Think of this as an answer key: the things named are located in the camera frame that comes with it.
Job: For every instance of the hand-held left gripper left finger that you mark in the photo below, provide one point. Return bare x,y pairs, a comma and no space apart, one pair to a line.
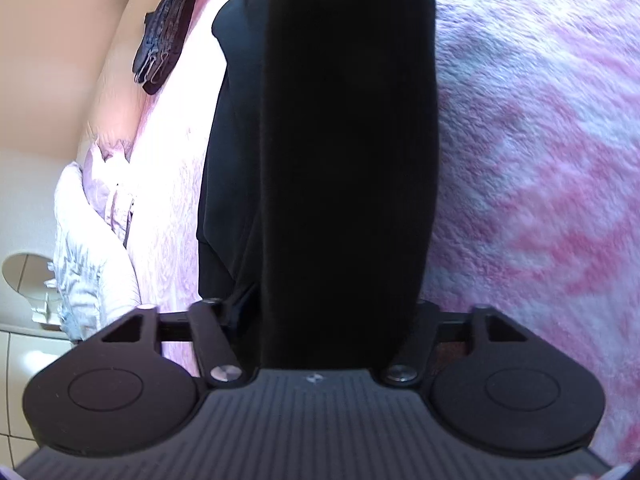
207,330

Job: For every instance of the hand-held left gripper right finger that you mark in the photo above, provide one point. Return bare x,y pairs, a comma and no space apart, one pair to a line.
417,352

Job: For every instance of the black sweater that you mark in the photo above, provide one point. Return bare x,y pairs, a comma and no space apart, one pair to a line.
345,160

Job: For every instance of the white striped duvet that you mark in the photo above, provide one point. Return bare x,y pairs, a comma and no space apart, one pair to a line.
95,260

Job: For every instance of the cream wardrobe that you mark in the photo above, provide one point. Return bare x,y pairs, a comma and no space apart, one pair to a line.
25,375

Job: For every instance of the pink floral blanket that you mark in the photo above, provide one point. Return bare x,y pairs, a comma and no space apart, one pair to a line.
540,160

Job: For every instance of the folded dark jeans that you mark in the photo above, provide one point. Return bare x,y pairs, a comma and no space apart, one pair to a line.
167,35

